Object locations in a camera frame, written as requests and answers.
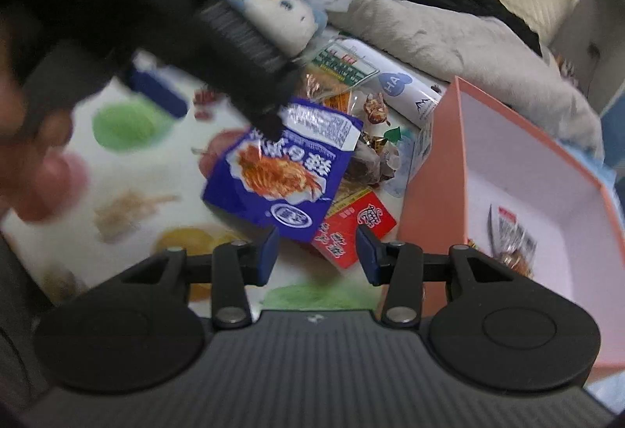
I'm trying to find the red foil snack packet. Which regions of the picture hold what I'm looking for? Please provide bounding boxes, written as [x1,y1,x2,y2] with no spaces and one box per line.
[311,189,396,269]

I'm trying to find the blue noodle snack packet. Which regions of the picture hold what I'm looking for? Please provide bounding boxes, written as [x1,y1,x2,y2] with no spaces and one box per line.
[202,98,363,243]

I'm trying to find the silver dark snack packet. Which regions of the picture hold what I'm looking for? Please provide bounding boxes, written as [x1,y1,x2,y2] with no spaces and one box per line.
[488,204,537,278]

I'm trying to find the person's left hand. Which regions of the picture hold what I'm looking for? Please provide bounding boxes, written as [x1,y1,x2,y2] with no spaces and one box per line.
[1,23,88,223]

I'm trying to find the printed bed sheet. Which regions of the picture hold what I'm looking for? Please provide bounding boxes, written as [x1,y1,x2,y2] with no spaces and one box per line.
[0,48,450,317]

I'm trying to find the small brown candy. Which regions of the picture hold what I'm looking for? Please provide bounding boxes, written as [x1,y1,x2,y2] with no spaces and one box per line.
[362,93,389,125]

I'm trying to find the green label snack packet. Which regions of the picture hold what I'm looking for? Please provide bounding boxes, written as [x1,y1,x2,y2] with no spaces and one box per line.
[296,39,379,113]

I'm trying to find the white blue plush toy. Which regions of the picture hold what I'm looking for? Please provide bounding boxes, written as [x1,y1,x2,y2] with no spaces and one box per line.
[227,0,327,58]

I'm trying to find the grey duvet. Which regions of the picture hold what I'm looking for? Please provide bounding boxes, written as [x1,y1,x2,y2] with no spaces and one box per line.
[329,0,604,158]

